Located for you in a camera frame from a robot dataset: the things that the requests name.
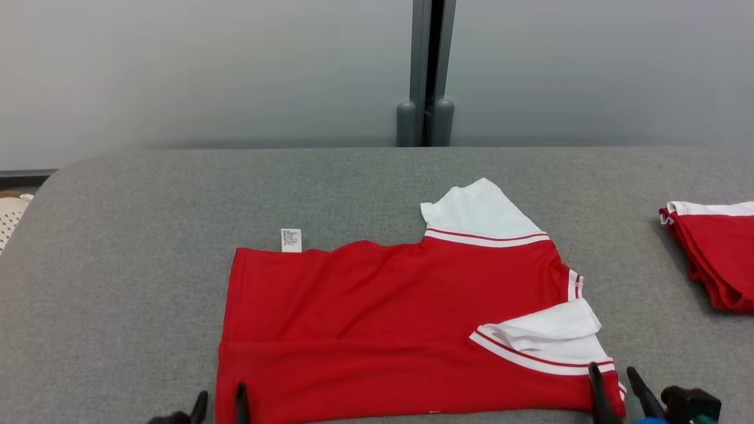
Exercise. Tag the red jersey with number 23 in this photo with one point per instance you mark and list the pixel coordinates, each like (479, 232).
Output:
(724, 259)

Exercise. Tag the cream laundry basket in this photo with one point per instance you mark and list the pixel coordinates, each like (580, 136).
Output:
(12, 221)

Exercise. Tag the red white striped jersey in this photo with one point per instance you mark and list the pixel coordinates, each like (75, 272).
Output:
(383, 318)

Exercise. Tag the grey partition post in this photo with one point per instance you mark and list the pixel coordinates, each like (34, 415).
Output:
(419, 53)

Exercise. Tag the dark grey skirting strip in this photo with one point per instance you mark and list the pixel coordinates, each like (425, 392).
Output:
(26, 174)

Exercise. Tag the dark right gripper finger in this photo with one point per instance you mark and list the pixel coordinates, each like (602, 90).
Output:
(647, 397)
(604, 403)

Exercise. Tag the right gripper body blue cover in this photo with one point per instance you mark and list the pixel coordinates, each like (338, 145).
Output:
(651, 421)

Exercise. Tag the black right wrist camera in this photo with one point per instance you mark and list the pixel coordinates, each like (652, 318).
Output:
(689, 403)

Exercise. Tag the grey cylinder post foot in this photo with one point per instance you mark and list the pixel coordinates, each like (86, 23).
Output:
(444, 126)
(406, 126)

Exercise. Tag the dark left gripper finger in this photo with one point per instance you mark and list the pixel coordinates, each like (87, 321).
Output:
(242, 406)
(199, 412)

